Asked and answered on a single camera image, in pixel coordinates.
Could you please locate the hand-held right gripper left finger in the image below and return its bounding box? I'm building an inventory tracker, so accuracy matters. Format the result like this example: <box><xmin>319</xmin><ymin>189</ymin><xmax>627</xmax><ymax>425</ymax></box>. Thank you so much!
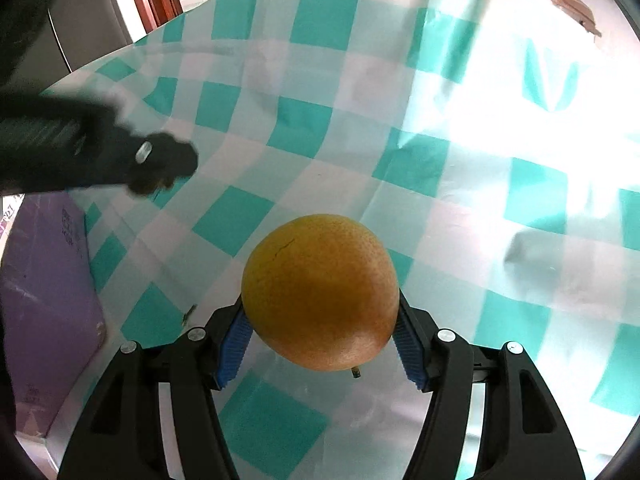
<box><xmin>59</xmin><ymin>305</ymin><xmax>251</xmax><ymax>480</ymax></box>

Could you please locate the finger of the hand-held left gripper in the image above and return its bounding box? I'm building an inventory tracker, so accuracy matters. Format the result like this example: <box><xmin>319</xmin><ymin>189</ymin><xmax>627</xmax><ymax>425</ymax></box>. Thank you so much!
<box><xmin>117</xmin><ymin>131</ymin><xmax>200</xmax><ymax>197</ymax></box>

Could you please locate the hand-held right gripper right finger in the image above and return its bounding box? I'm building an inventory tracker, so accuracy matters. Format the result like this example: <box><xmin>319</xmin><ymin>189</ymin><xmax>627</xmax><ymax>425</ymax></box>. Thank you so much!
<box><xmin>392</xmin><ymin>295</ymin><xmax>586</xmax><ymax>480</ymax></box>

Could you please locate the large yellow-orange orange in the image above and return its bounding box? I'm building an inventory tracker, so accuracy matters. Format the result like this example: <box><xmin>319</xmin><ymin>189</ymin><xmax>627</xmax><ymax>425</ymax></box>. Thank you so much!
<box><xmin>241</xmin><ymin>214</ymin><xmax>401</xmax><ymax>378</ymax></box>

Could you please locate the purple cardboard box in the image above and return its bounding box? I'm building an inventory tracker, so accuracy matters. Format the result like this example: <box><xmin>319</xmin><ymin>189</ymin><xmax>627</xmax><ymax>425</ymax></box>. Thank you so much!
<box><xmin>0</xmin><ymin>192</ymin><xmax>108</xmax><ymax>441</ymax></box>

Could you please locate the grey refrigerator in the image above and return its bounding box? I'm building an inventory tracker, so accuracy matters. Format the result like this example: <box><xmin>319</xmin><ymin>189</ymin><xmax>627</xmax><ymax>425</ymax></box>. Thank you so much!
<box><xmin>46</xmin><ymin>0</ymin><xmax>134</xmax><ymax>74</ymax></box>

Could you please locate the teal white checkered tablecloth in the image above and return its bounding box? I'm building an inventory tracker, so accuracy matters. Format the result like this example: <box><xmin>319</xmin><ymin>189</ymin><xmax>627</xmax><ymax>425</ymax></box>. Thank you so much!
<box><xmin>40</xmin><ymin>0</ymin><xmax>640</xmax><ymax>480</ymax></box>

